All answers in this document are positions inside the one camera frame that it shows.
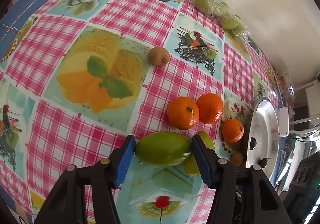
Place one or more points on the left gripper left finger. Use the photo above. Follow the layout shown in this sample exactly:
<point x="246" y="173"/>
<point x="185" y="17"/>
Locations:
<point x="66" y="201"/>

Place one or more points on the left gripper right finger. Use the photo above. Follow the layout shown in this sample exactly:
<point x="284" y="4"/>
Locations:
<point x="241" y="192"/>

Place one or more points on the brown kiwi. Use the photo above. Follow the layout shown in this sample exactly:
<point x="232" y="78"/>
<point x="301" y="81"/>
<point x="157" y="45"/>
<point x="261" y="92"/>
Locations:
<point x="158" y="56"/>
<point x="237" y="159"/>

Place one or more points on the small green mango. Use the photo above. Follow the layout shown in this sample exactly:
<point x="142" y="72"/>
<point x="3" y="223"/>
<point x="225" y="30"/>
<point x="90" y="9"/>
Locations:
<point x="190" y="166"/>

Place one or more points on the orange tangerine with stem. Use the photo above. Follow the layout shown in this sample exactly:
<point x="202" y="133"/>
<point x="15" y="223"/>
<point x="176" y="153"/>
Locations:
<point x="232" y="130"/>

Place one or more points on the large green mango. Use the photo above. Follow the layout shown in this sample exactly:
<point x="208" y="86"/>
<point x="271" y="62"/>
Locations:
<point x="163" y="149"/>

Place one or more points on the plastic tray of green fruits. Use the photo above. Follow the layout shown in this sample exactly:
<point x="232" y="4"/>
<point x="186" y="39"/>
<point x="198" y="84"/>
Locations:
<point x="224" y="13"/>

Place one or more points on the silver metal plate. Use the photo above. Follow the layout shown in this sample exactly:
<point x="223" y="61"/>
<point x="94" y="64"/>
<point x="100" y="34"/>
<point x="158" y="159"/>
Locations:
<point x="263" y="126"/>

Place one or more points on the white plastic box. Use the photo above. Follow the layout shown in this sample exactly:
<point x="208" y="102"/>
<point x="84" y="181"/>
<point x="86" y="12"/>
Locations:
<point x="283" y="122"/>

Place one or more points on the clear box of longans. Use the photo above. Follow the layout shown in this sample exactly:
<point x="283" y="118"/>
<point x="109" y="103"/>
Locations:
<point x="285" y="86"/>

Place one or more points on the checkered fruit-print tablecloth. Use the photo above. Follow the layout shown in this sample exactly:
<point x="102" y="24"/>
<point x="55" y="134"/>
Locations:
<point x="77" y="80"/>

